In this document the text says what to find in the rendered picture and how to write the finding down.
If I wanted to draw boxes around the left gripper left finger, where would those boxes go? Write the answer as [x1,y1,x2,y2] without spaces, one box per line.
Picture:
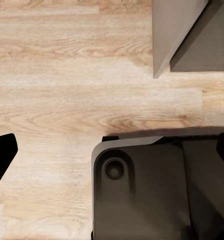
[0,133,18,180]

